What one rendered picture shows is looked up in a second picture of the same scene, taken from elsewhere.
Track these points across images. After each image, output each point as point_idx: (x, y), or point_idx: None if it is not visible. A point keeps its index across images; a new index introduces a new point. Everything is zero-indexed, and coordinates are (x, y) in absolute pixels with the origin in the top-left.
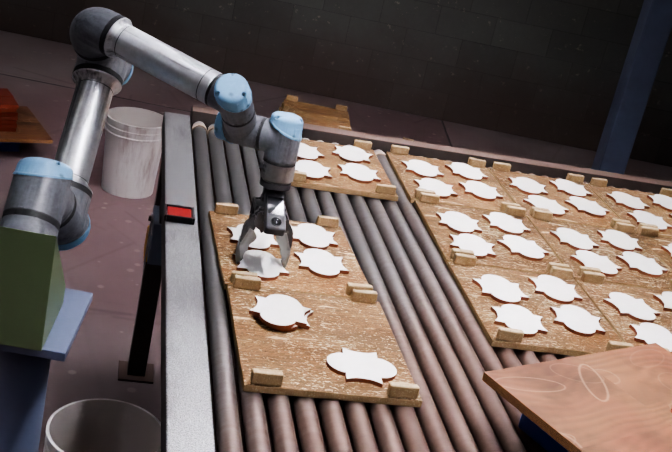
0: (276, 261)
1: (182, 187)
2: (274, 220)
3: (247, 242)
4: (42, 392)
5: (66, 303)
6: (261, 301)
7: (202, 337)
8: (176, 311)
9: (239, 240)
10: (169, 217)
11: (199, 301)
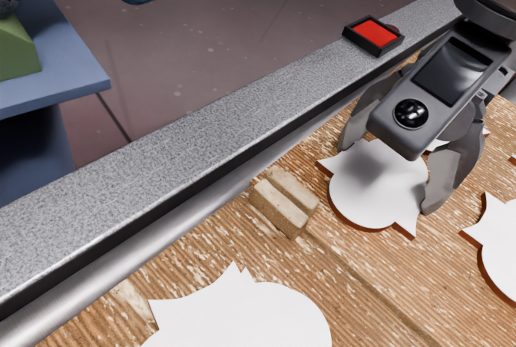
0: (419, 192)
1: (432, 12)
2: (405, 107)
3: (364, 125)
4: (10, 168)
5: (47, 73)
6: (219, 290)
7: (8, 284)
8: (88, 183)
9: (352, 112)
10: (349, 32)
11: (167, 186)
